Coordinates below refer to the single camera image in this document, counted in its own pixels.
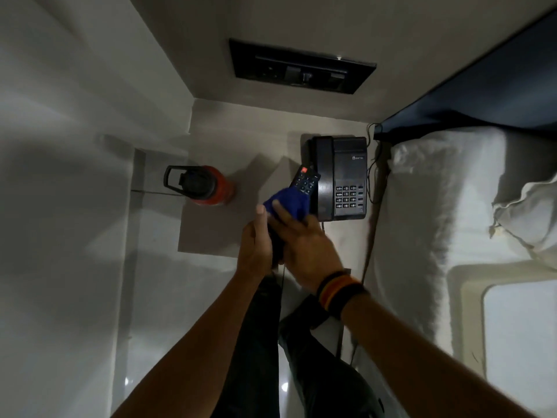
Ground person's left hand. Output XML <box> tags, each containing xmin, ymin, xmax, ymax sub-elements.
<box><xmin>237</xmin><ymin>204</ymin><xmax>279</xmax><ymax>280</ymax></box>

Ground person's right hand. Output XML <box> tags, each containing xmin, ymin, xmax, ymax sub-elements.
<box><xmin>270</xmin><ymin>199</ymin><xmax>349</xmax><ymax>296</ymax></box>

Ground blue cleaning cloth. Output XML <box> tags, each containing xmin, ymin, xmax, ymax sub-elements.
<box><xmin>263</xmin><ymin>187</ymin><xmax>312</xmax><ymax>223</ymax></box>

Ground black remote control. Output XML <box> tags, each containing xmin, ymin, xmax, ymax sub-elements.
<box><xmin>266</xmin><ymin>165</ymin><xmax>322</xmax><ymax>267</ymax></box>

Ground person's left forearm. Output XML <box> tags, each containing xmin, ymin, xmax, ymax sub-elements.
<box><xmin>111</xmin><ymin>269</ymin><xmax>274</xmax><ymax>418</ymax></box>

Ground person's right forearm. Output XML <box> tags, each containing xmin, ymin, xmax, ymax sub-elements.
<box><xmin>340</xmin><ymin>293</ymin><xmax>557</xmax><ymax>418</ymax></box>

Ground red bottle with black lid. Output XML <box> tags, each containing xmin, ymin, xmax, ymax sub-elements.
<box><xmin>163</xmin><ymin>165</ymin><xmax>236</xmax><ymax>208</ymax></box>

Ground black desk telephone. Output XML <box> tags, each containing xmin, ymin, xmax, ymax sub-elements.
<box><xmin>308</xmin><ymin>135</ymin><xmax>370</xmax><ymax>223</ymax></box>

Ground striped wristbands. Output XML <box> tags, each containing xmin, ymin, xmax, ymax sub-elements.
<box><xmin>315</xmin><ymin>268</ymin><xmax>370</xmax><ymax>321</ymax></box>

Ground person's dark trousers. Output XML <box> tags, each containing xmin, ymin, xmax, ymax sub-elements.
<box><xmin>211</xmin><ymin>272</ymin><xmax>386</xmax><ymax>418</ymax></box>

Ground white bed mattress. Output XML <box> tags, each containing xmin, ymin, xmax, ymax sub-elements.
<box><xmin>365</xmin><ymin>125</ymin><xmax>557</xmax><ymax>379</ymax></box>

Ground dark blue headboard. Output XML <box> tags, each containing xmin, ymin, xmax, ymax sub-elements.
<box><xmin>373</xmin><ymin>8</ymin><xmax>557</xmax><ymax>142</ymax></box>

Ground white pillow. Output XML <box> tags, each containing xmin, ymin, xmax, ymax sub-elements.
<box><xmin>491</xmin><ymin>173</ymin><xmax>557</xmax><ymax>262</ymax></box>

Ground white rectangular tray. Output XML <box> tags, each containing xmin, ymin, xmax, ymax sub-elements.
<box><xmin>447</xmin><ymin>263</ymin><xmax>557</xmax><ymax>418</ymax></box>

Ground black telephone cable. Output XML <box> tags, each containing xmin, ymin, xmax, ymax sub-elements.
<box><xmin>364</xmin><ymin>122</ymin><xmax>386</xmax><ymax>206</ymax></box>

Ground black wall switch panel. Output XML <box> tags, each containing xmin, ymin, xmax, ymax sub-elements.
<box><xmin>229</xmin><ymin>37</ymin><xmax>377</xmax><ymax>96</ymax></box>

